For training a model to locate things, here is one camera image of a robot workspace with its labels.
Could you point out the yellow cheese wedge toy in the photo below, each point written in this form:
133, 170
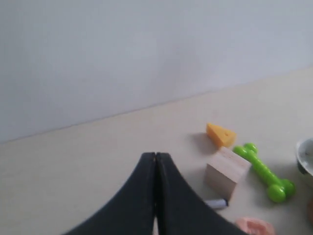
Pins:
220, 136

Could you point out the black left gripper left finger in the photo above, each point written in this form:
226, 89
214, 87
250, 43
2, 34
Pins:
132, 210

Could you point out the black whiteboard marker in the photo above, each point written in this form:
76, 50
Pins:
217, 204

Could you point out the white ceramic bowl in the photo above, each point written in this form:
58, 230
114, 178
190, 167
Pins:
304, 156

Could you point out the brown wooden cup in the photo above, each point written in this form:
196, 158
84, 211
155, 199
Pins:
310, 209

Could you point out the green bone dog toy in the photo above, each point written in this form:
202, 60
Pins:
278, 190

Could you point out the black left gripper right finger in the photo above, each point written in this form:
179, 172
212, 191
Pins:
179, 210

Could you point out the pink putty lump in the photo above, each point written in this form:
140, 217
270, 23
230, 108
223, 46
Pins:
255, 226

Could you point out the plain wooden cube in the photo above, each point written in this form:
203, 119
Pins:
224, 170

